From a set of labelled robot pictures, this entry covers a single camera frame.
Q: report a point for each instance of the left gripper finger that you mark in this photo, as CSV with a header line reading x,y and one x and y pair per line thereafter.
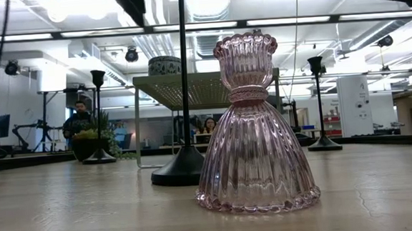
x,y
131,5

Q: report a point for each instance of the blue-grey round candle holder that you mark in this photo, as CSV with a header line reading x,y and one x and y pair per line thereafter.
x,y
164,66

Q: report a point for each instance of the tall black candlestick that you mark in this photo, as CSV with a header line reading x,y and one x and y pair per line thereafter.
x,y
99,158
180,170
324,145

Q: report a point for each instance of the pink ribbed glass candle holder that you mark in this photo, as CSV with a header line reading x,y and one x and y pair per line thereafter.
x,y
253,155

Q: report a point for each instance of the black background robot arm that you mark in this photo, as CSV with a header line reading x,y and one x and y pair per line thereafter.
x,y
31,127

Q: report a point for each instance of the black ceiling spotlight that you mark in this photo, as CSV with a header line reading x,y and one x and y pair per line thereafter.
x,y
324,69
131,55
256,31
385,41
12,68

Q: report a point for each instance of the green perforated metal shelf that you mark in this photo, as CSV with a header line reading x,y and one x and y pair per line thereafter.
x,y
190,91

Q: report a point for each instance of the black overhead crossbar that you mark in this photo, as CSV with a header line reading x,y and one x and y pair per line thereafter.
x,y
241,23

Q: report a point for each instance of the person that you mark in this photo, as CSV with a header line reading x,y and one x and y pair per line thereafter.
x,y
209,124
79,121

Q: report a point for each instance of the white column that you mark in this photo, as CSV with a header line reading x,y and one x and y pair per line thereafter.
x,y
354,106

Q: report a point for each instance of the potted green plant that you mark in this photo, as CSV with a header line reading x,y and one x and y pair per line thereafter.
x,y
86,149

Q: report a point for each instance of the red storage shelf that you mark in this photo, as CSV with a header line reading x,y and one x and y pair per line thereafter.
x,y
332,124

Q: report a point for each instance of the black background monitor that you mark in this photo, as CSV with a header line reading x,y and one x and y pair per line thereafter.
x,y
276,104

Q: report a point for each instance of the black table frame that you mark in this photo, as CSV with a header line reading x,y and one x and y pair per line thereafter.
x,y
33,161

